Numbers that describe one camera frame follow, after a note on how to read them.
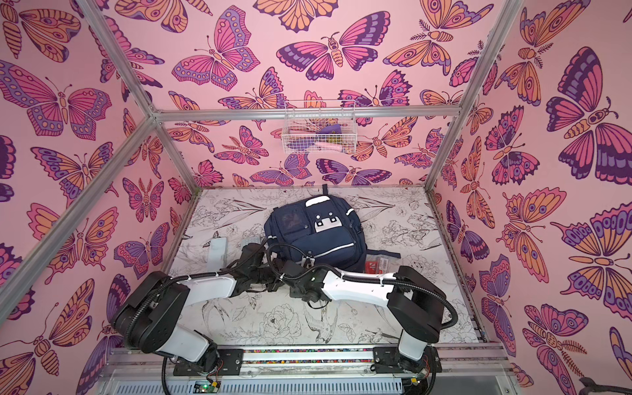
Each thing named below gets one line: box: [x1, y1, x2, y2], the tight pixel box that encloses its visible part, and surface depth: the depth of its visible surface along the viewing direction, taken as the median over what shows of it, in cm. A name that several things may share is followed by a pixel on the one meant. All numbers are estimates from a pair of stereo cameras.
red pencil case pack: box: [364, 254, 400, 275], surface depth 96 cm
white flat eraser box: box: [206, 237, 228, 273], surface depth 99 cm
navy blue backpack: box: [264, 183, 401, 272], surface depth 101 cm
